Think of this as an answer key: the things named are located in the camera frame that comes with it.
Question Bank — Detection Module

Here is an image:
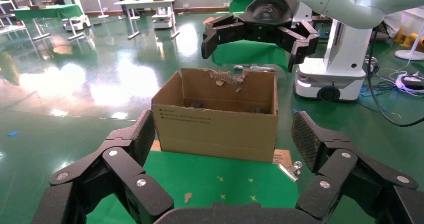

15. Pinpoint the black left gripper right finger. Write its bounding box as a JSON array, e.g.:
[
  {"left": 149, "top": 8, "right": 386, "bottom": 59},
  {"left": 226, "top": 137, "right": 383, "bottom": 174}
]
[{"left": 291, "top": 111, "right": 424, "bottom": 224}]

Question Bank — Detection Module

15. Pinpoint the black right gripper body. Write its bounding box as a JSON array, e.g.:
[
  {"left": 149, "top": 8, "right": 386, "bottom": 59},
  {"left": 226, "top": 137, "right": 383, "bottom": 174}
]
[{"left": 237, "top": 0, "right": 301, "bottom": 45}]

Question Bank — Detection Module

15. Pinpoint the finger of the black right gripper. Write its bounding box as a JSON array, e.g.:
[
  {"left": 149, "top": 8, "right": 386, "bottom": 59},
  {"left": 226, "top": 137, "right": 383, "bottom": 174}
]
[
  {"left": 201, "top": 13, "right": 248, "bottom": 60},
  {"left": 275, "top": 20, "right": 321, "bottom": 73}
]

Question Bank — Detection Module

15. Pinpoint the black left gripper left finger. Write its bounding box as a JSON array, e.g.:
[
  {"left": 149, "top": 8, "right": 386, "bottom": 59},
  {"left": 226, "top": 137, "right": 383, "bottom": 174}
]
[{"left": 33, "top": 109, "right": 174, "bottom": 224}]

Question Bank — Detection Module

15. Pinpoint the large open cardboard carton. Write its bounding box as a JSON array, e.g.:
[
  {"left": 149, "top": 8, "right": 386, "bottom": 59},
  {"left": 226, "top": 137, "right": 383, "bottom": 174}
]
[{"left": 151, "top": 67, "right": 280, "bottom": 164}]

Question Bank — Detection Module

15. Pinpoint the green cloth covered table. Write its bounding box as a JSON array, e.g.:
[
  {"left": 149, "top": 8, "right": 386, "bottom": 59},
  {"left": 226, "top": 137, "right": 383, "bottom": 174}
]
[
  {"left": 228, "top": 0, "right": 263, "bottom": 13},
  {"left": 13, "top": 3, "right": 84, "bottom": 41}
]

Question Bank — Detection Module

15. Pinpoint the white wheeled robot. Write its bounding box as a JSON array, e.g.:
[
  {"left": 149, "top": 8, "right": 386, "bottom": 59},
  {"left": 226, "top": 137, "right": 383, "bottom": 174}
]
[
  {"left": 61, "top": 14, "right": 92, "bottom": 32},
  {"left": 151, "top": 6, "right": 177, "bottom": 29},
  {"left": 293, "top": 17, "right": 374, "bottom": 103}
]

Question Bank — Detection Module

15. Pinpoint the silver binder clip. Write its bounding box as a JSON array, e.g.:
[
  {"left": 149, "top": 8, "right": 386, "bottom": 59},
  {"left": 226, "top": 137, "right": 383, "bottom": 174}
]
[{"left": 277, "top": 161, "right": 303, "bottom": 183}]

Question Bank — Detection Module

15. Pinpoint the green table cloth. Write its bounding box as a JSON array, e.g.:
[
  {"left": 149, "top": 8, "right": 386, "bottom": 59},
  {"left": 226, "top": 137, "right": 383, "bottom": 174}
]
[{"left": 86, "top": 150, "right": 301, "bottom": 224}]

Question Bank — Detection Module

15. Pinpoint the white metal table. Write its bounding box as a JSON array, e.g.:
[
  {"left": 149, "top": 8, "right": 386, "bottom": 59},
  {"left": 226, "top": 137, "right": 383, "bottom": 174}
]
[{"left": 113, "top": 0, "right": 181, "bottom": 40}]

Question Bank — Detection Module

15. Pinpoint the white round stand base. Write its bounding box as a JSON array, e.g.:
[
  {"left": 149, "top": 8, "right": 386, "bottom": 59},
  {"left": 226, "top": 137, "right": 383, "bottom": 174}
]
[{"left": 394, "top": 20, "right": 424, "bottom": 62}]

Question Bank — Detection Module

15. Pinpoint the yellow plastic floor object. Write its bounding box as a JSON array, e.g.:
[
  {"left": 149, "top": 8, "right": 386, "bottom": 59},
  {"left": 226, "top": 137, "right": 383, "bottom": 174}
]
[{"left": 400, "top": 32, "right": 424, "bottom": 50}]

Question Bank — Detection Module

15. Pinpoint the white round floor device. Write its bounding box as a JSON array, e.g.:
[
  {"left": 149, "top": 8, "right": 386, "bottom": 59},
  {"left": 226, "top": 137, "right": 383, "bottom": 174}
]
[{"left": 395, "top": 71, "right": 424, "bottom": 96}]

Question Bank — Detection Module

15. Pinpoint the white pipe frame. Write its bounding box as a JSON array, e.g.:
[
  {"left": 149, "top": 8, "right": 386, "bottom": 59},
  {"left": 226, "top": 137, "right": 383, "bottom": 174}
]
[{"left": 233, "top": 64, "right": 276, "bottom": 72}]

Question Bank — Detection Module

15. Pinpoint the thick black hanging cable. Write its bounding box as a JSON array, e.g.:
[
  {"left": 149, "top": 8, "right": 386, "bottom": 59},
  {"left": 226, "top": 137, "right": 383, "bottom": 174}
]
[{"left": 365, "top": 25, "right": 424, "bottom": 128}]

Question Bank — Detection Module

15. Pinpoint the blue floor cable bundle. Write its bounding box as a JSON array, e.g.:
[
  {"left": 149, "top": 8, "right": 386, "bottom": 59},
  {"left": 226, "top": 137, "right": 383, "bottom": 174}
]
[{"left": 359, "top": 78, "right": 400, "bottom": 99}]

